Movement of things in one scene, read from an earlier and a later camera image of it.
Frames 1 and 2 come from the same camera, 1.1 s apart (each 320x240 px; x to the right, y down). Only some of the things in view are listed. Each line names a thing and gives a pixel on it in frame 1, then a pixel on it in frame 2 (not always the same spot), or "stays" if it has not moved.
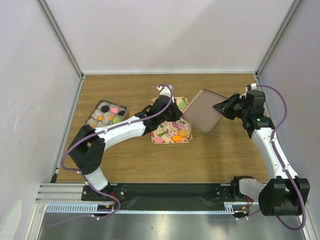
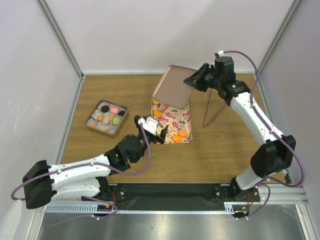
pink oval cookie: (114, 110) stays
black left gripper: (177, 113) to (156, 138)
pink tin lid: (200, 112) to (171, 90)
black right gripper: (225, 106) to (195, 79)
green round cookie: (116, 120) stays
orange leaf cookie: (177, 138) stays
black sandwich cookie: (121, 113) stays
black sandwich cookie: (104, 108) stays
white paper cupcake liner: (96, 113) stays
